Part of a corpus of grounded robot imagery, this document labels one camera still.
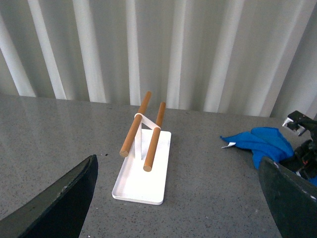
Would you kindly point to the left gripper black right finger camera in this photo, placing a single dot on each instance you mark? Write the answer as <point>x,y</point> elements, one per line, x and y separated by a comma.
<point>292,200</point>

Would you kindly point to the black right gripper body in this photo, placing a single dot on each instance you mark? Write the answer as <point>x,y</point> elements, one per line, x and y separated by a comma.
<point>304,160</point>

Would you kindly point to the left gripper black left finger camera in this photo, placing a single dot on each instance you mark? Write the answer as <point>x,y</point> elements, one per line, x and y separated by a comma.
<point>60,210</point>

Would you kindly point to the blue microfiber cloth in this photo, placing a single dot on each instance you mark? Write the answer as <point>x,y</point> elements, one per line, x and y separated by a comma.
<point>263,142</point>

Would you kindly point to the white rack with wooden bars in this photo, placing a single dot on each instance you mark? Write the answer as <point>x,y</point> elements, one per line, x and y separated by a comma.
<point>145,150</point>

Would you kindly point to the white pleated curtain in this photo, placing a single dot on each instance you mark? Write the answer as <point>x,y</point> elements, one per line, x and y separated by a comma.
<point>247,57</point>

